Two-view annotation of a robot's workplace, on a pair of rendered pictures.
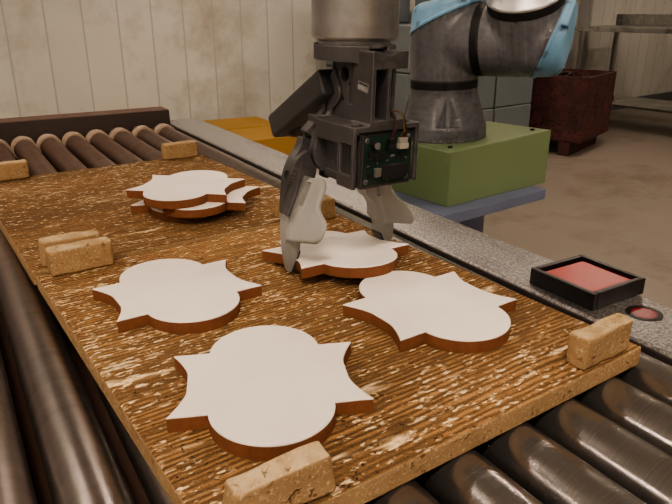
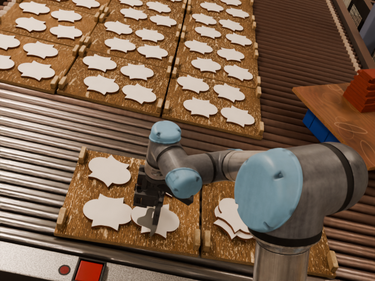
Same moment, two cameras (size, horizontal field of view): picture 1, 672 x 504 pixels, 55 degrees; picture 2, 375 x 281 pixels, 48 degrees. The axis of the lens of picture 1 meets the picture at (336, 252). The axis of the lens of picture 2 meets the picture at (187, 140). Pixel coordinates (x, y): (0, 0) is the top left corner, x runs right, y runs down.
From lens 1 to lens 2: 1.45 m
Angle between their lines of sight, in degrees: 95
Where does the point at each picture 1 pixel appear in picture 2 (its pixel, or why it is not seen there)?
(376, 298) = (120, 204)
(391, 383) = (92, 186)
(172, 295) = not seen: hidden behind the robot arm
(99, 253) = not seen: hidden behind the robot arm
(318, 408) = (93, 169)
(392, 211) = (147, 222)
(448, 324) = (96, 204)
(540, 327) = (80, 224)
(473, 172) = not seen: outside the picture
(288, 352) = (114, 177)
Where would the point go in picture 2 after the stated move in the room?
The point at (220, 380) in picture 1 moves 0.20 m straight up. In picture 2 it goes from (115, 164) to (121, 117)
